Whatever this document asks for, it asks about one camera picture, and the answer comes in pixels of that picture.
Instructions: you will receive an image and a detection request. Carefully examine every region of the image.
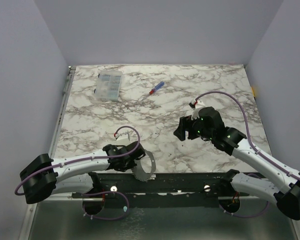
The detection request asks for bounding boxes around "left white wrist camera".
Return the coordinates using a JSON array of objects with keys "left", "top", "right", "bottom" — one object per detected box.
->
[{"left": 114, "top": 132, "right": 130, "bottom": 146}]

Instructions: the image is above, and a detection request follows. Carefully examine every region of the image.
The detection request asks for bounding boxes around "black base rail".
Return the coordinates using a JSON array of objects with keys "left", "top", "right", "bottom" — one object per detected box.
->
[{"left": 72, "top": 170, "right": 237, "bottom": 208}]

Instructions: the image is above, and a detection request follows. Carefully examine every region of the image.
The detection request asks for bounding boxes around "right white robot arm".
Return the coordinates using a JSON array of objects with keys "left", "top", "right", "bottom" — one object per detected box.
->
[{"left": 173, "top": 107, "right": 300, "bottom": 220}]

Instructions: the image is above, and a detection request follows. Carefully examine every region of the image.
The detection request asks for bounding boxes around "aluminium side rail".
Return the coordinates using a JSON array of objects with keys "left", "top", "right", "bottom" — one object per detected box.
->
[{"left": 48, "top": 65, "right": 77, "bottom": 157}]

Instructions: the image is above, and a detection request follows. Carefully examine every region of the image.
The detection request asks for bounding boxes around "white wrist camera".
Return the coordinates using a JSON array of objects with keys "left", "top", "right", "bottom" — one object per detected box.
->
[
  {"left": 114, "top": 132, "right": 130, "bottom": 146},
  {"left": 189, "top": 98, "right": 206, "bottom": 120}
]

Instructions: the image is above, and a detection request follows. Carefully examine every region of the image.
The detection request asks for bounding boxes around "clear plastic organizer box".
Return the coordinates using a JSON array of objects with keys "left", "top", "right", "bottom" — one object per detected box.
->
[{"left": 93, "top": 70, "right": 123, "bottom": 101}]

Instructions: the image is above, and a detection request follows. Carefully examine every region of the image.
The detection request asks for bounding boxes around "blue red screwdriver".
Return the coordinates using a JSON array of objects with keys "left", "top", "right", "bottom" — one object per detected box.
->
[{"left": 143, "top": 81, "right": 165, "bottom": 100}]

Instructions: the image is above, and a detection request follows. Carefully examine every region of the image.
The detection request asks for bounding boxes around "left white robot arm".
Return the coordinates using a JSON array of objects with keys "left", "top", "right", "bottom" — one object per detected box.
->
[{"left": 19, "top": 141, "right": 146, "bottom": 205}]

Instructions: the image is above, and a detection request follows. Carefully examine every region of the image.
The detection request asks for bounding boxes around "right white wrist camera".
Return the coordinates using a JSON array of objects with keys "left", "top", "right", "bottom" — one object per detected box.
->
[{"left": 189, "top": 98, "right": 206, "bottom": 120}]

